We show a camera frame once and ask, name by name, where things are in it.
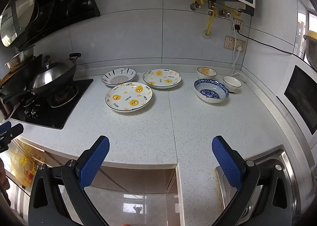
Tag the small white bowl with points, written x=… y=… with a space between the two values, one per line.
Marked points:
x=232 y=83

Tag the steel pipe valve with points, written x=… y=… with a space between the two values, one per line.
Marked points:
x=194 y=6
x=224 y=13

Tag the steel sink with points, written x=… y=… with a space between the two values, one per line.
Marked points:
x=284 y=156

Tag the person's left hand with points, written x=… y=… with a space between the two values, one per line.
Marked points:
x=3 y=181

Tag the blue floral bowl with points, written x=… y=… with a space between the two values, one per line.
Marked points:
x=210 y=91

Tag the orange flower bowl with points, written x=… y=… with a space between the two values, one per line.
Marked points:
x=206 y=71

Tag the steel wok lid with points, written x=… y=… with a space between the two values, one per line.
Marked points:
x=49 y=76

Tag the black gas stove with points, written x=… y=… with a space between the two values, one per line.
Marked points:
x=62 y=114

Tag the white plate black stripes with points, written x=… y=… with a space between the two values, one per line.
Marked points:
x=118 y=77

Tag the white plate large bear print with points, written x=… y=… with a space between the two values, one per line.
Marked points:
x=128 y=97

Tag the steel bowl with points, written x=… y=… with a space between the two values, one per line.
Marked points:
x=19 y=60

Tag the white plate small bear print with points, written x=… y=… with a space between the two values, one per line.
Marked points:
x=162 y=78

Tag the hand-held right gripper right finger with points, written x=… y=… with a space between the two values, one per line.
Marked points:
x=226 y=161

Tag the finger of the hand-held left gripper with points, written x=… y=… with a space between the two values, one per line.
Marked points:
x=12 y=133
x=5 y=127

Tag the white wall socket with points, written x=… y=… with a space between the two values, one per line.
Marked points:
x=237 y=23

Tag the black wok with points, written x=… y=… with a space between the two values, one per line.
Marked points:
x=68 y=67

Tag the beige wall socket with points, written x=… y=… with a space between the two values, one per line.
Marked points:
x=231 y=42

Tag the gold print cabinet door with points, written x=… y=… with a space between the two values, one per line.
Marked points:
x=22 y=164

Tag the built-in black oven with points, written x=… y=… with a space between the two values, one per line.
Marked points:
x=302 y=97

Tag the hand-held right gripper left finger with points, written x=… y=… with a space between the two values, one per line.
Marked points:
x=94 y=161

